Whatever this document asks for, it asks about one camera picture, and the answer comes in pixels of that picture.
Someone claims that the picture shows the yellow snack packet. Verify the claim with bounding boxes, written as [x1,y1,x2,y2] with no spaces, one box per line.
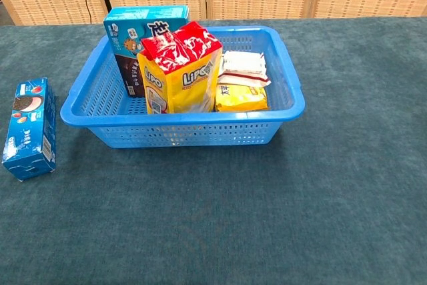
[215,83,270,113]

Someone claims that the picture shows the yellow red Lipo bag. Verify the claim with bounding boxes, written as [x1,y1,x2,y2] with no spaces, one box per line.
[137,21,224,115]

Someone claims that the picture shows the white snack packet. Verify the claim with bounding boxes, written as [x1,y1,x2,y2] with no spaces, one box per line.
[217,50,272,87]

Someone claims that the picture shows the wide blue cookie box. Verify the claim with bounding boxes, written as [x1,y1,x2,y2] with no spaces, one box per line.
[103,5,190,98]

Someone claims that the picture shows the long blue Oreo box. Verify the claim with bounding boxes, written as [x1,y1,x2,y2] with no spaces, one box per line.
[1,77,57,182]

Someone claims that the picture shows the blue plastic perforated basket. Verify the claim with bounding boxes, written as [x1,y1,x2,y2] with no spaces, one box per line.
[60,25,306,149]

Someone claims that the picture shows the dark teal table mat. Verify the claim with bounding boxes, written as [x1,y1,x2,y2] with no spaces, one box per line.
[0,17,427,285]

